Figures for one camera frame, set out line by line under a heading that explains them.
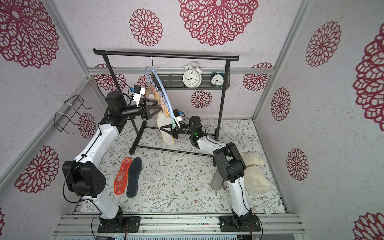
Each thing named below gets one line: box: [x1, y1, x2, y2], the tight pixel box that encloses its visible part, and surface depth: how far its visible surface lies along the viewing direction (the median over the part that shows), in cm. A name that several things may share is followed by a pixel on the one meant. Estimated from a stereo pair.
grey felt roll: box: [210, 168, 224, 191], surface depth 87 cm
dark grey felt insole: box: [126, 157, 143, 199], surface depth 92 cm
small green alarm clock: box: [210, 72, 225, 88], surface depth 92 cm
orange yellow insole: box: [157, 110, 174, 146], surface depth 80 cm
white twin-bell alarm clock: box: [182, 61, 203, 90], surface depth 89 cm
